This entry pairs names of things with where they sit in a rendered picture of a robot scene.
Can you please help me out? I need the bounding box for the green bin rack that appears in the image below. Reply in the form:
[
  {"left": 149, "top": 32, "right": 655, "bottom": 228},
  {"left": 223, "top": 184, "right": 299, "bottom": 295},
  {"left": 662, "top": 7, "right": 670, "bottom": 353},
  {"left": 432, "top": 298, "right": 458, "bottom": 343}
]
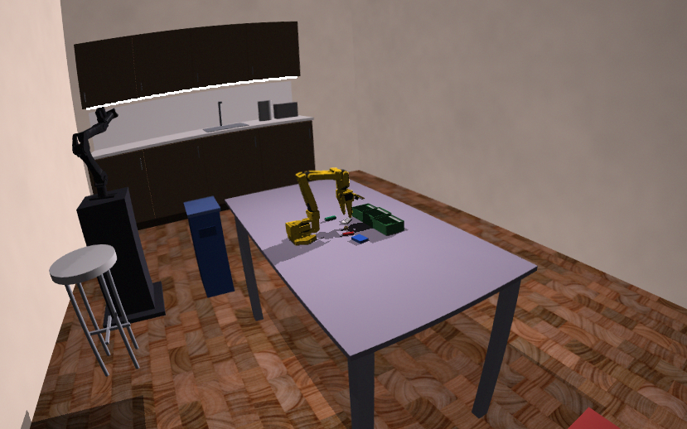
[{"left": 352, "top": 203, "right": 404, "bottom": 236}]

